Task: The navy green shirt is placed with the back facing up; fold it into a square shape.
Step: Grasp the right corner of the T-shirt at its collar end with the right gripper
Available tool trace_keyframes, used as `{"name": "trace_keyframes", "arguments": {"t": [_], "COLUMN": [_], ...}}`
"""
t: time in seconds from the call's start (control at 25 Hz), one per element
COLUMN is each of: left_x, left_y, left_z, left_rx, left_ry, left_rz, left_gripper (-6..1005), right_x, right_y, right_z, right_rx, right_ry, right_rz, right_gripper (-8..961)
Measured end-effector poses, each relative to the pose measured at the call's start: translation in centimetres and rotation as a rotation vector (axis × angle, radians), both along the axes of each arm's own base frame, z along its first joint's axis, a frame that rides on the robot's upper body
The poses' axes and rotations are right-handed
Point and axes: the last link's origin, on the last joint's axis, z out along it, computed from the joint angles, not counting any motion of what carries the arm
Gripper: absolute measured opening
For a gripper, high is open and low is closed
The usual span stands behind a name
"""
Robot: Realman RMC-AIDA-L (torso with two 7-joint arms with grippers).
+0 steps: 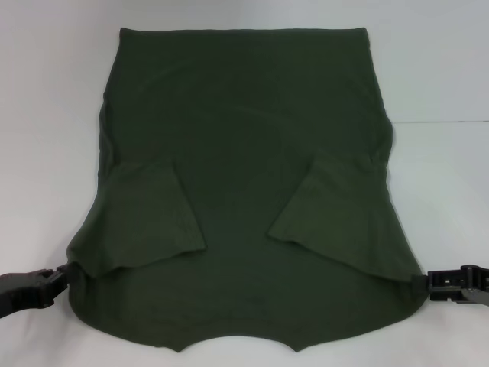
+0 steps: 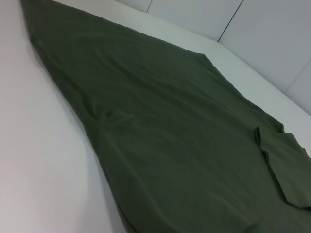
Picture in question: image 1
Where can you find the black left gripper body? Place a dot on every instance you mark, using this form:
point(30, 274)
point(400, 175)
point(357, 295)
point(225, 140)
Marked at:
point(26, 290)

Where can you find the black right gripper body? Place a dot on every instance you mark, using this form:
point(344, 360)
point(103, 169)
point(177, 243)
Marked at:
point(477, 284)

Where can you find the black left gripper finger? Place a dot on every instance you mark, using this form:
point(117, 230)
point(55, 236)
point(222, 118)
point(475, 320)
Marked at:
point(68, 284)
point(63, 272)

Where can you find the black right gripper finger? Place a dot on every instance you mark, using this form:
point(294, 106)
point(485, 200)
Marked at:
point(445, 279)
point(445, 296)

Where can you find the dark green shirt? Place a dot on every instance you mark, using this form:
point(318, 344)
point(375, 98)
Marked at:
point(244, 134)

